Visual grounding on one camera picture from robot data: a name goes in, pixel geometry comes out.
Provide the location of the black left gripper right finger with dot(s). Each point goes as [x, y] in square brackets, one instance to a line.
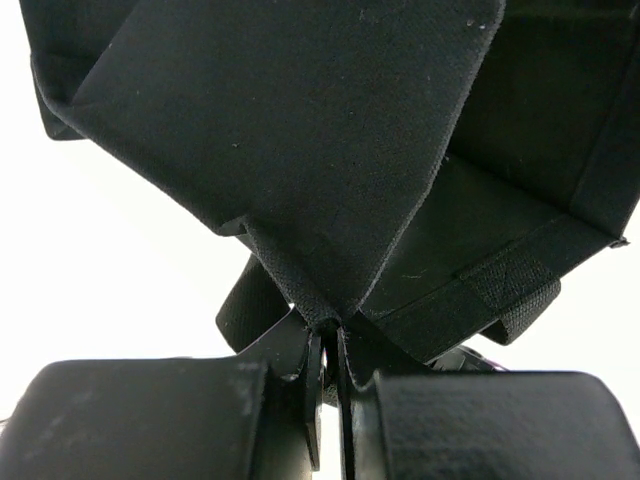
[402, 420]

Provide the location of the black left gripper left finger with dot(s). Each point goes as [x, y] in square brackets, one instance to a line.
[250, 416]

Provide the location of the black canvas bag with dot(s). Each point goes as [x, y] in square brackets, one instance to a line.
[437, 166]

